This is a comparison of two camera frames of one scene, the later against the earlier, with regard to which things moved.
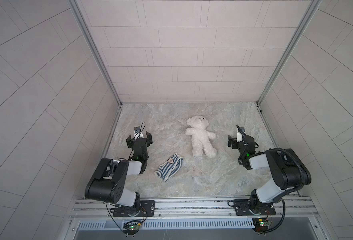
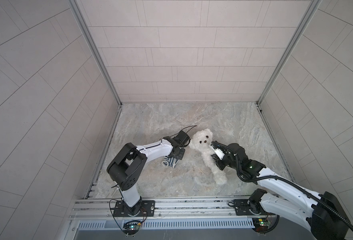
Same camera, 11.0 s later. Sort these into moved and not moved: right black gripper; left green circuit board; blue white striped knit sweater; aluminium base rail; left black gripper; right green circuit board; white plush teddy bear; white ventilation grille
Moved: blue white striped knit sweater; white plush teddy bear; right black gripper; left black gripper
Not moved: left green circuit board; right green circuit board; aluminium base rail; white ventilation grille
